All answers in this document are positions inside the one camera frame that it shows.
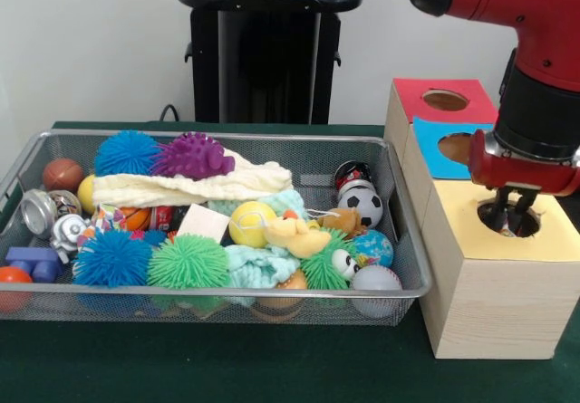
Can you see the green spiky ball with eyes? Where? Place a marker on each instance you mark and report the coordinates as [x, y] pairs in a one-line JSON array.
[[324, 269]]

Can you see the yellow tennis ball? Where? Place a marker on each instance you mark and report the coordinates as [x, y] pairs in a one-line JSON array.
[[247, 226]]

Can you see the mint green cloth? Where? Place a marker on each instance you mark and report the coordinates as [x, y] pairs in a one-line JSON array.
[[254, 271]]

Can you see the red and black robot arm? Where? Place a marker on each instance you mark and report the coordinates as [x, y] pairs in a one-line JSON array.
[[534, 104]]

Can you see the green spiky ball white nub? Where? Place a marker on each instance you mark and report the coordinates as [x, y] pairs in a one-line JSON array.
[[188, 262]]

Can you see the shallow mesh bin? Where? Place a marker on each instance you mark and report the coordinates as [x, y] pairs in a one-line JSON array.
[[385, 249]]

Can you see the blue globe ball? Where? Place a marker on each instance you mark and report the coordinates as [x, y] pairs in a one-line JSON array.
[[376, 246]]

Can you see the cream muslin cloth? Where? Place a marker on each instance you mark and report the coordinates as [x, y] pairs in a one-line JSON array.
[[181, 185]]

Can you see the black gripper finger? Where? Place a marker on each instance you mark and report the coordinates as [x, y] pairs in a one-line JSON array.
[[522, 210], [500, 206]]

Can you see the wooden box with three holes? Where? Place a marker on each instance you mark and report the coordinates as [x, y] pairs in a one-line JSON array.
[[498, 308]]

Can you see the black and white soccer ball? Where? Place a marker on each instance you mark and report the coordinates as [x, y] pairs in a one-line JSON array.
[[361, 206]]

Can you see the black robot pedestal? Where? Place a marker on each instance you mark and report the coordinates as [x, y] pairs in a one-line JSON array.
[[272, 59]]

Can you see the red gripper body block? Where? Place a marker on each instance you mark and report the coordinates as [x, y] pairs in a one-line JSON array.
[[521, 176]]

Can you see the blue spiky ball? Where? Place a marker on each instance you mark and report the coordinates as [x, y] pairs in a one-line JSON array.
[[124, 151], [113, 258]]

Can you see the purple spiky toy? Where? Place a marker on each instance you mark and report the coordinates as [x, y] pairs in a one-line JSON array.
[[192, 156]]

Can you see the dark green table cloth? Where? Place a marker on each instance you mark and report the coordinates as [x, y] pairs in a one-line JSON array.
[[272, 367]]

